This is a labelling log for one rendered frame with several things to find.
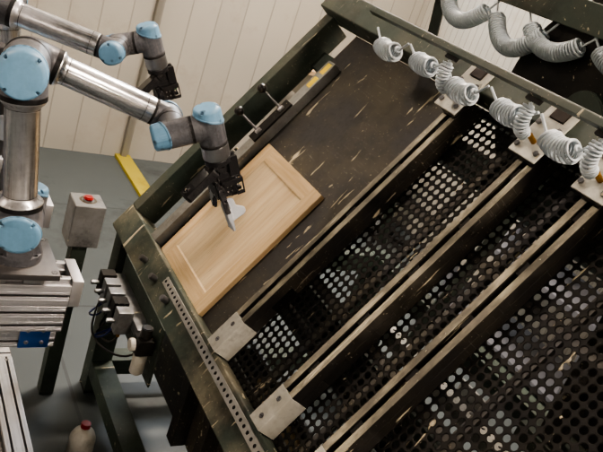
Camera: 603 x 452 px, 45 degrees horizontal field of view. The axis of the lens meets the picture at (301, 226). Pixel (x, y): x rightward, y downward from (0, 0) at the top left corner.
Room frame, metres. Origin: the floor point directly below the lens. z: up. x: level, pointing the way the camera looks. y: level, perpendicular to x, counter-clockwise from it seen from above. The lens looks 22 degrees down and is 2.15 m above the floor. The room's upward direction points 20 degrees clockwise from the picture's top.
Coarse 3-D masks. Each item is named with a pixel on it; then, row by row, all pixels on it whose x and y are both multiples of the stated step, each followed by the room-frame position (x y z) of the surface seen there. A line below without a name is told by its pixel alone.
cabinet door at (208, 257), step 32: (256, 160) 2.59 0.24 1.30; (256, 192) 2.45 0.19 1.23; (288, 192) 2.37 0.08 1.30; (192, 224) 2.48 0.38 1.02; (224, 224) 2.39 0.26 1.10; (256, 224) 2.31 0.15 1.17; (288, 224) 2.23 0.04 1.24; (192, 256) 2.34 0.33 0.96; (224, 256) 2.26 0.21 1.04; (256, 256) 2.19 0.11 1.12; (192, 288) 2.21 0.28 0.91; (224, 288) 2.14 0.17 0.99
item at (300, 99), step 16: (320, 80) 2.75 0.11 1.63; (304, 96) 2.72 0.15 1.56; (288, 112) 2.70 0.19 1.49; (272, 128) 2.67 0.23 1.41; (256, 144) 2.65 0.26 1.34; (240, 160) 2.62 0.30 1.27; (208, 192) 2.57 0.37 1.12; (192, 208) 2.54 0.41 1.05; (176, 224) 2.52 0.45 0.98; (160, 240) 2.49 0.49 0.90
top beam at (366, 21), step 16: (336, 0) 2.99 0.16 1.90; (352, 0) 2.93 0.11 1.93; (336, 16) 2.94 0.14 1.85; (352, 16) 2.84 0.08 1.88; (368, 16) 2.78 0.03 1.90; (352, 32) 2.93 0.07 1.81; (368, 32) 2.73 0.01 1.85; (384, 32) 2.65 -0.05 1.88; (400, 32) 2.60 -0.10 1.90; (416, 48) 2.49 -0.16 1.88; (432, 48) 2.45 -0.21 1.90; (464, 64) 2.31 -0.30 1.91; (496, 80) 2.18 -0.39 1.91; (528, 80) 2.13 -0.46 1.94; (480, 96) 2.20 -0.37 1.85; (496, 96) 2.13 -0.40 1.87; (512, 96) 2.10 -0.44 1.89; (560, 96) 2.01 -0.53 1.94; (528, 112) 2.02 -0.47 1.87; (592, 112) 1.92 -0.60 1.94; (576, 128) 1.90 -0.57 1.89; (592, 128) 1.87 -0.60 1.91
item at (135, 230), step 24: (120, 216) 2.69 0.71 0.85; (144, 216) 2.70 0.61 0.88; (120, 240) 2.57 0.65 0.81; (144, 240) 2.49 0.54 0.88; (144, 264) 2.38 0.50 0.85; (168, 264) 2.35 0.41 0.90; (144, 288) 2.28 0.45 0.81; (168, 312) 2.13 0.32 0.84; (192, 312) 2.08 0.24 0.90; (168, 336) 2.04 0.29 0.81; (192, 360) 1.91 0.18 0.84; (216, 360) 1.87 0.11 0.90; (192, 384) 1.84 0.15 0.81; (216, 408) 1.73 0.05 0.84; (240, 408) 1.70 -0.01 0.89; (216, 432) 1.66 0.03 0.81; (240, 432) 1.63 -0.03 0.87
